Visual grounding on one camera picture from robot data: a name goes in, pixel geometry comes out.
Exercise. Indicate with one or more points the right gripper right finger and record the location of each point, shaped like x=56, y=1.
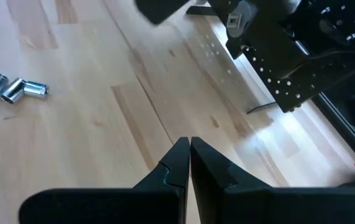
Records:
x=242, y=205

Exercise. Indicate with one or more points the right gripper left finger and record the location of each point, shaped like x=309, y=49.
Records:
x=158, y=202

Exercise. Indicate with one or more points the black grey tape measure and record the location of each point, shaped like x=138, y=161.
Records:
x=242, y=12

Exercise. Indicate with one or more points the black perforated pegboard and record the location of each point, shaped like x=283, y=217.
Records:
x=335, y=71

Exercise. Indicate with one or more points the black aluminium table frame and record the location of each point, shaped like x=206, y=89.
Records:
x=342, y=124

